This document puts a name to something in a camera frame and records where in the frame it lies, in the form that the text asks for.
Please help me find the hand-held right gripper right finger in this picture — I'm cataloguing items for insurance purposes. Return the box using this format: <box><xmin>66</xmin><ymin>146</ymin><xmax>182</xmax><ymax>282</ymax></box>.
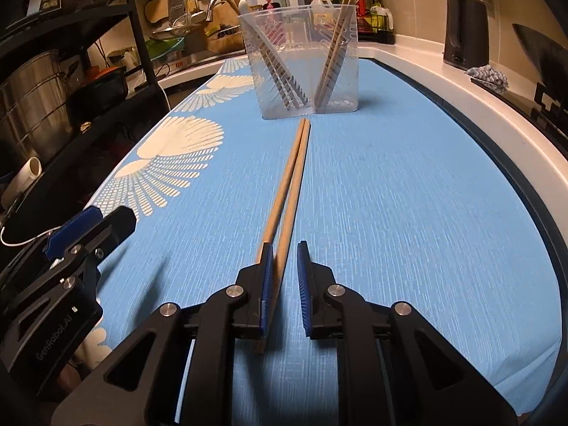
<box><xmin>296</xmin><ymin>240</ymin><xmax>518</xmax><ymax>426</ymax></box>

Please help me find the chrome kitchen faucet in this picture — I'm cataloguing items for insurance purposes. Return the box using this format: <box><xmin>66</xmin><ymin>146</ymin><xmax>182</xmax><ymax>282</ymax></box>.
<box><xmin>205</xmin><ymin>0</ymin><xmax>231</xmax><ymax>23</ymax></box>

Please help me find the black metal shelf rack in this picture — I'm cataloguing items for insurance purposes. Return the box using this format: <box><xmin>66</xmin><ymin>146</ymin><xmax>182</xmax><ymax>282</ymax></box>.
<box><xmin>0</xmin><ymin>0</ymin><xmax>171</xmax><ymax>231</ymax></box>

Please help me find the black gas stove grate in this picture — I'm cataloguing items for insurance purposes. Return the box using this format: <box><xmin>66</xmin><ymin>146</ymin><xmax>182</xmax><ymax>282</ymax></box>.
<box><xmin>506</xmin><ymin>80</ymin><xmax>568</xmax><ymax>160</ymax></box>

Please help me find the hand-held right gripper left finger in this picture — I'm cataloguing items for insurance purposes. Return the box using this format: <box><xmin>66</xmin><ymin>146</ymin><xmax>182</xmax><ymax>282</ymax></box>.
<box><xmin>51</xmin><ymin>242</ymin><xmax>273</xmax><ymax>426</ymax></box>

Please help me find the wooden cutting board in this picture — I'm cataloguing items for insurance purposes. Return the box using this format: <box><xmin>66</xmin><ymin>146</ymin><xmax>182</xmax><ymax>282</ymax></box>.
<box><xmin>203</xmin><ymin>6</ymin><xmax>246</xmax><ymax>54</ymax></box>

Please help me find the white plastic tube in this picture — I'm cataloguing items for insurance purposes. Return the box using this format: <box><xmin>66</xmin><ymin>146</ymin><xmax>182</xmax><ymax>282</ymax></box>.
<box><xmin>2</xmin><ymin>157</ymin><xmax>43</xmax><ymax>207</ymax></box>

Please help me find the steel colander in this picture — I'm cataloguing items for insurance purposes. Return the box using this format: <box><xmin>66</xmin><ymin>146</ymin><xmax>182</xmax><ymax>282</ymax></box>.
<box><xmin>148</xmin><ymin>20</ymin><xmax>207</xmax><ymax>40</ymax></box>

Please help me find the metal grater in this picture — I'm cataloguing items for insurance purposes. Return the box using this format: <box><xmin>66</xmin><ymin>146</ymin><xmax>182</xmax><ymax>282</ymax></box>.
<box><xmin>168</xmin><ymin>0</ymin><xmax>187</xmax><ymax>27</ymax></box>

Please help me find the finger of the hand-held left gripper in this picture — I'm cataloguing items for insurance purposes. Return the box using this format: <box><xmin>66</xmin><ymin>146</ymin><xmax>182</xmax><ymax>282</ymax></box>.
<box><xmin>42</xmin><ymin>231</ymin><xmax>105</xmax><ymax>277</ymax></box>
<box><xmin>55</xmin><ymin>206</ymin><xmax>136</xmax><ymax>250</ymax></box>

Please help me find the green plastic basin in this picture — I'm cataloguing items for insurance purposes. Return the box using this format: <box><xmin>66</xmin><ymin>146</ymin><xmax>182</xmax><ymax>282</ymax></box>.
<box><xmin>144</xmin><ymin>35</ymin><xmax>185</xmax><ymax>60</ymax></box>

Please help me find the yellow oil bottle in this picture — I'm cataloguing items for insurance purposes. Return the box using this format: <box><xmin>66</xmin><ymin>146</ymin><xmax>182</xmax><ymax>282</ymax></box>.
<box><xmin>370</xmin><ymin>6</ymin><xmax>395</xmax><ymax>42</ymax></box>

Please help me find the clear plastic utensil holder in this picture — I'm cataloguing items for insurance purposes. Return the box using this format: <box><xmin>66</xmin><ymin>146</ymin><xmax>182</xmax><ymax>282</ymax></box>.
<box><xmin>237</xmin><ymin>4</ymin><xmax>360</xmax><ymax>120</ymax></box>

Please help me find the large steel pot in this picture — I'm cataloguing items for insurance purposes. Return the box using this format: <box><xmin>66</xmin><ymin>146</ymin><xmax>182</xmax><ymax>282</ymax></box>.
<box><xmin>0</xmin><ymin>51</ymin><xmax>74</xmax><ymax>176</ymax></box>

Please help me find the blue patterned tablecloth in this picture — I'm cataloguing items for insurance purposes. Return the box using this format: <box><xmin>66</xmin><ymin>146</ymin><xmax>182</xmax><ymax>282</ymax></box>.
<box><xmin>75</xmin><ymin>55</ymin><xmax>561</xmax><ymax>426</ymax></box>

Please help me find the grey dish rag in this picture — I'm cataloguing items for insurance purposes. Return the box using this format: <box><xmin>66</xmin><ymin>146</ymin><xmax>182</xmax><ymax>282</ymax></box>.
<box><xmin>466</xmin><ymin>66</ymin><xmax>510</xmax><ymax>94</ymax></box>

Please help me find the black electric kettle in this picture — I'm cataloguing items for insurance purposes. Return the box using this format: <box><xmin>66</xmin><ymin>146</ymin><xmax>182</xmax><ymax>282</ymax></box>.
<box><xmin>443</xmin><ymin>0</ymin><xmax>490</xmax><ymax>72</ymax></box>

